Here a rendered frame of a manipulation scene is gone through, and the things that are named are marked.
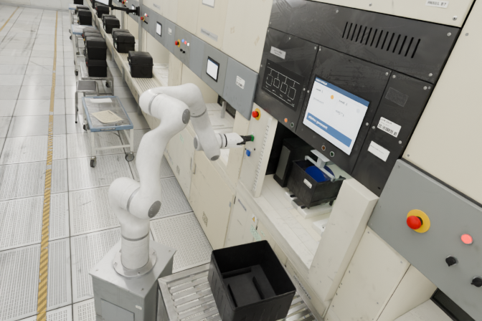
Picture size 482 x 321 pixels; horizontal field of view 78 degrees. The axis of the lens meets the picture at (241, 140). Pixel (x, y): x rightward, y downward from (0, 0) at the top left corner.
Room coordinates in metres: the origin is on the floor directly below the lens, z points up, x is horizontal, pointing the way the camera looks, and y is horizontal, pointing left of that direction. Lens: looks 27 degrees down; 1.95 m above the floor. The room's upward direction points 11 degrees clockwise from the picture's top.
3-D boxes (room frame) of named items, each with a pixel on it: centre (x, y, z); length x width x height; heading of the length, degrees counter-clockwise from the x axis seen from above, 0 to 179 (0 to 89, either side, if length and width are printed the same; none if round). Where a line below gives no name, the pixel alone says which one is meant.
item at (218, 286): (0.87, -0.14, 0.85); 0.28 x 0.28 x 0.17; 27
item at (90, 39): (4.27, 2.30, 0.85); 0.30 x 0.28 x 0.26; 31
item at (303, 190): (1.48, -0.46, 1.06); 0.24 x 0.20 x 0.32; 33
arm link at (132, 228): (0.97, 0.41, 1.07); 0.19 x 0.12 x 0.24; 65
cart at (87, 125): (3.11, 1.58, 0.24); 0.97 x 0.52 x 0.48; 35
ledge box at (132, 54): (3.57, 1.38, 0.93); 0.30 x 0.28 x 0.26; 29
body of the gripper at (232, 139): (1.48, 0.05, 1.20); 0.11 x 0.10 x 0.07; 122
